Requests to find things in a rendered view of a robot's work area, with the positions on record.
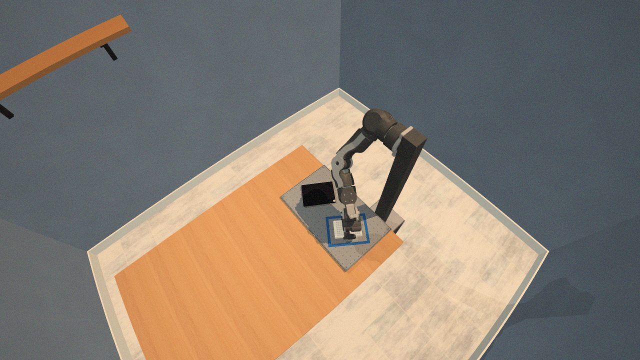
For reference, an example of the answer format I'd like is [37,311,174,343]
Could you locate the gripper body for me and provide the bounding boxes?
[341,210,362,232]

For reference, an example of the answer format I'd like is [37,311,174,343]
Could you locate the black rectangular frame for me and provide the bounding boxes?
[301,181,336,207]

